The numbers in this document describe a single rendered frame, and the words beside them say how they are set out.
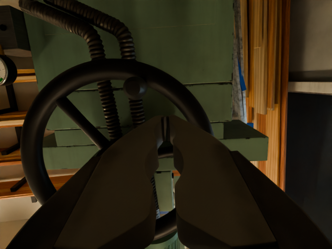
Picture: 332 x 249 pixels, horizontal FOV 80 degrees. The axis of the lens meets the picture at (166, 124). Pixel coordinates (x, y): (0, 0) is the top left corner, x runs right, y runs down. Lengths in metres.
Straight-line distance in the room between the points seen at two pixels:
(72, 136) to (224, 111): 0.36
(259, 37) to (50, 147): 1.67
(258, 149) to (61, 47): 0.50
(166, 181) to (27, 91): 3.06
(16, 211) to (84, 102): 3.64
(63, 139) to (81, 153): 0.05
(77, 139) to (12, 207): 3.57
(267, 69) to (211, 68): 1.47
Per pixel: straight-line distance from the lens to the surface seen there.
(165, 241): 0.74
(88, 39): 0.35
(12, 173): 3.78
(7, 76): 0.50
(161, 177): 0.40
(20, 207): 4.00
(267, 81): 1.92
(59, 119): 0.53
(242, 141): 0.50
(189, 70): 0.45
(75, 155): 0.54
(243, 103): 1.38
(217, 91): 0.46
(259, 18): 1.90
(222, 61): 0.47
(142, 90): 0.21
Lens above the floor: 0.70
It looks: 13 degrees up
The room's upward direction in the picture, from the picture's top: 177 degrees clockwise
